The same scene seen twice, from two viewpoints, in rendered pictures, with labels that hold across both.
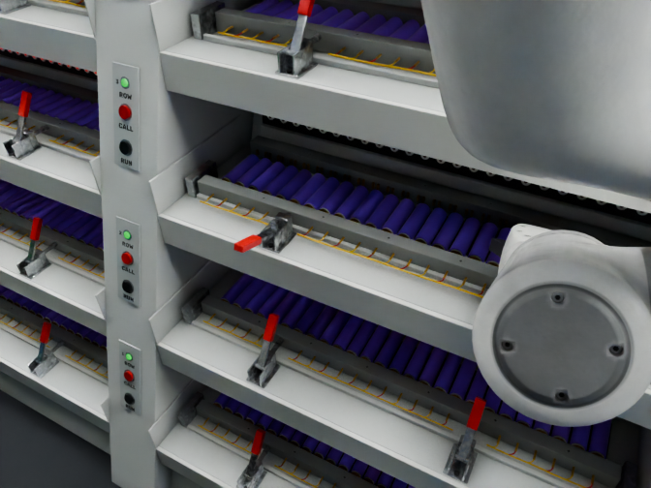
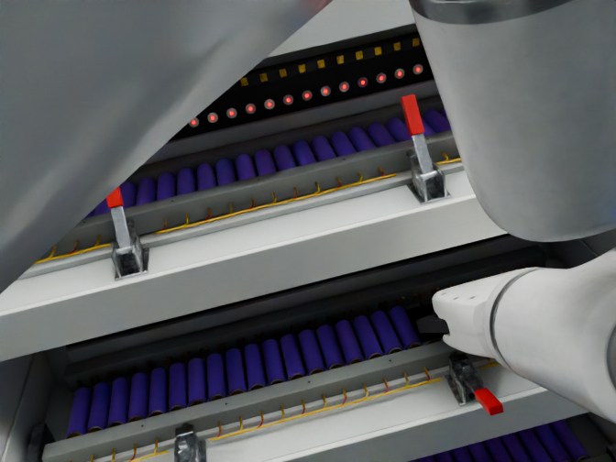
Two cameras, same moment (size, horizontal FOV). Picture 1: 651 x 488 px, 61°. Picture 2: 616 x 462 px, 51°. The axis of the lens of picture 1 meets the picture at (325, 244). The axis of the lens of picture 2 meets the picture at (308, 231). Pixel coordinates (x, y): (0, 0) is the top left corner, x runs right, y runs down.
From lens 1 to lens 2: 0.18 m
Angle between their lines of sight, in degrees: 28
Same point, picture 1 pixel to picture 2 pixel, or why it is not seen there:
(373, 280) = (325, 433)
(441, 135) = (330, 252)
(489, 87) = (584, 178)
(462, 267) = (397, 365)
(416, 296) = (377, 421)
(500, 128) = (592, 205)
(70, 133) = not seen: outside the picture
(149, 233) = not seen: outside the picture
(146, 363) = not seen: outside the picture
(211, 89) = (34, 337)
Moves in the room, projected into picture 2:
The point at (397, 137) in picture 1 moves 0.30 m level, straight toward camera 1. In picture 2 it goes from (286, 276) to (538, 396)
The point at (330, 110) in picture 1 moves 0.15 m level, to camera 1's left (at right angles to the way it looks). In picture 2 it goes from (202, 287) to (16, 355)
